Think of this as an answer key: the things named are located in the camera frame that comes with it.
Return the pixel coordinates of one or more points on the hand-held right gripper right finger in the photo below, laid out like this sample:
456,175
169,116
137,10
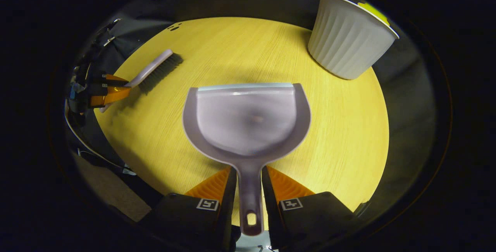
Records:
310,221

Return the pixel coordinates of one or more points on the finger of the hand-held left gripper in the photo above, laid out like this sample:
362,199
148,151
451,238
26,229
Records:
110,97
114,80

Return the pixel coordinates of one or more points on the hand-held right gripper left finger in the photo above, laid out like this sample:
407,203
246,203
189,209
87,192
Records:
193,225

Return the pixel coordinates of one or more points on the small grey broom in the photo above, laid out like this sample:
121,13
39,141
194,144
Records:
153,69

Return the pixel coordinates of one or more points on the grey plastic dustpan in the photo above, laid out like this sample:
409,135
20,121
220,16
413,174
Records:
248,124

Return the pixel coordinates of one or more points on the white ribbed garbage bin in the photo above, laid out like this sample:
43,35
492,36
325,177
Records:
347,38

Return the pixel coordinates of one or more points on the yellow wooden desktop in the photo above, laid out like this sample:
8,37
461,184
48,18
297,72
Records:
341,135

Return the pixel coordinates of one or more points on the person's dark clothing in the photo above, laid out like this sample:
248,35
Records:
128,182

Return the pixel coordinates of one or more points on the black backdrop cloth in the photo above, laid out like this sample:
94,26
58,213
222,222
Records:
252,0

